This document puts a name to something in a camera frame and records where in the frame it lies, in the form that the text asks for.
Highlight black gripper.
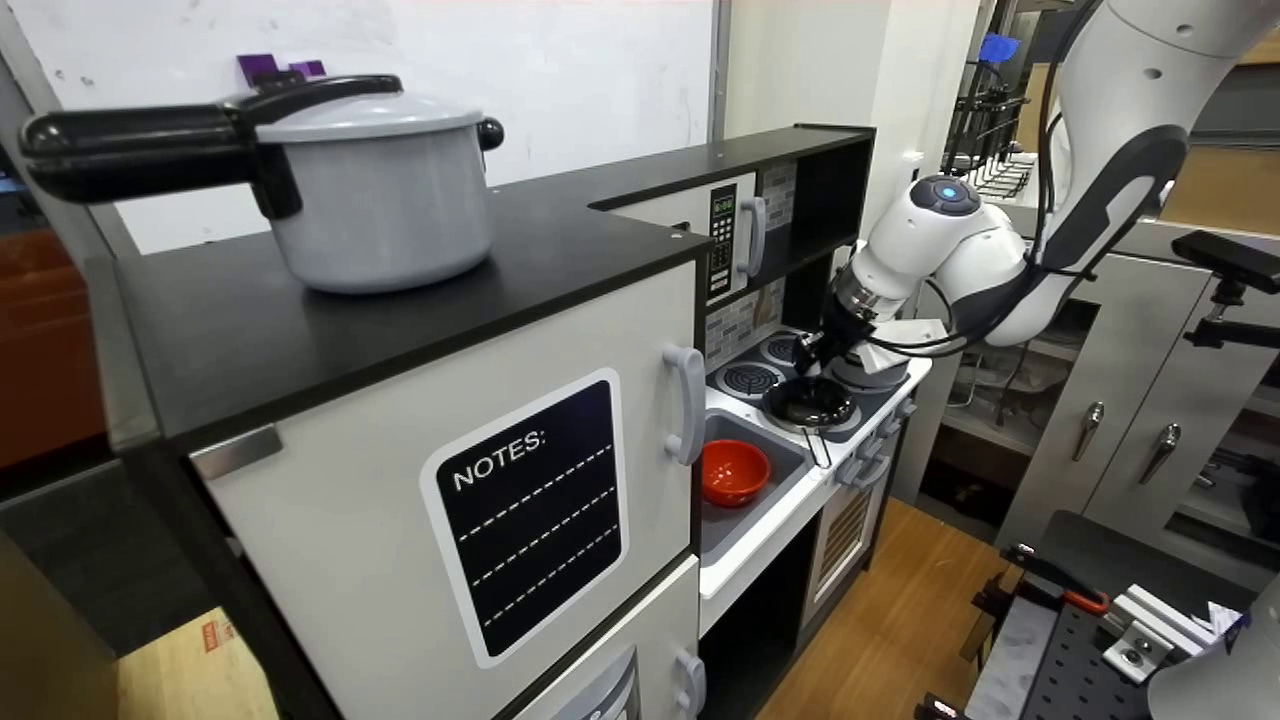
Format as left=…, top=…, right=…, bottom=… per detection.
left=808, top=271, right=892, bottom=384

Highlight red bowl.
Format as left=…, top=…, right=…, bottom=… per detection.
left=698, top=436, right=779, bottom=513

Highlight grey metal cabinet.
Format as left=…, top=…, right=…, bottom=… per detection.
left=887, top=217, right=1280, bottom=594

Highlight blue background item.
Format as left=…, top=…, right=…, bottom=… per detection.
left=976, top=26, right=1025, bottom=71

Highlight black clamp with orange grip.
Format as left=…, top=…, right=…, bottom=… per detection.
left=976, top=534, right=1117, bottom=622

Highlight black perforated breadboard table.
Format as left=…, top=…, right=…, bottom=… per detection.
left=957, top=509, right=1280, bottom=720

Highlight silver metal brackets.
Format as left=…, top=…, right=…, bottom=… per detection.
left=1098, top=578, right=1254, bottom=686

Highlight grey curved metal plate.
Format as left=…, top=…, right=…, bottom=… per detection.
left=1146, top=594, right=1280, bottom=720

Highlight purple item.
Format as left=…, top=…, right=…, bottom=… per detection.
left=235, top=52, right=331, bottom=97

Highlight brown cardboard box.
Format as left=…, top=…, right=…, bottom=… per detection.
left=116, top=605, right=288, bottom=720

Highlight brown wooden furniture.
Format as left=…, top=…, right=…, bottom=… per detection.
left=0, top=222, right=114, bottom=473

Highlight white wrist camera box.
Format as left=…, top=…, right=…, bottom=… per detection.
left=853, top=332, right=937, bottom=392

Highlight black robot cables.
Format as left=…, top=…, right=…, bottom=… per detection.
left=864, top=76, right=1072, bottom=360

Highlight black camera stand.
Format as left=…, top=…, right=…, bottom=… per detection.
left=1169, top=227, right=1280, bottom=350

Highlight grey long-handled pressure pot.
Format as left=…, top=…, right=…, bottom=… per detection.
left=16, top=71, right=512, bottom=298

